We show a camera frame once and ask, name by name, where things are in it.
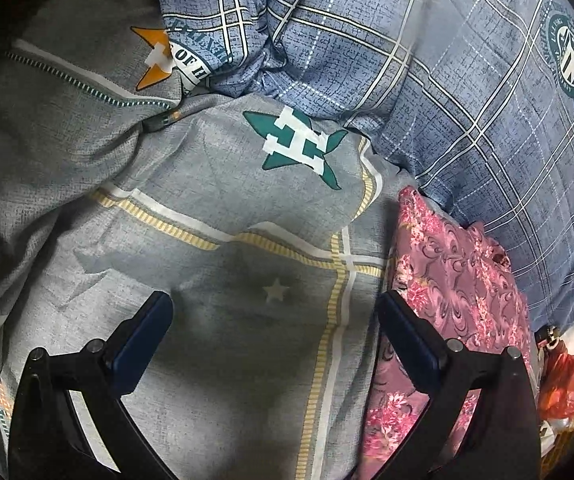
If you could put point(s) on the red plastic bag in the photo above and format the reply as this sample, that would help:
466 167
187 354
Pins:
564 385

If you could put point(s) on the grey printed bed sheet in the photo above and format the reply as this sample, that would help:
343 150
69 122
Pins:
192 200

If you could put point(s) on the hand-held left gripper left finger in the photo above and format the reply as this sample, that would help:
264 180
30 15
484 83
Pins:
137 345

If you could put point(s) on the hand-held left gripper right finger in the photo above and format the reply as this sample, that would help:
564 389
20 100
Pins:
412 342

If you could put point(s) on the blue plaid quilt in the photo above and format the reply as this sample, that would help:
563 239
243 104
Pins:
442 60

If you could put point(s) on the pink floral shirt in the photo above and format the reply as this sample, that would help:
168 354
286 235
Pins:
467 280

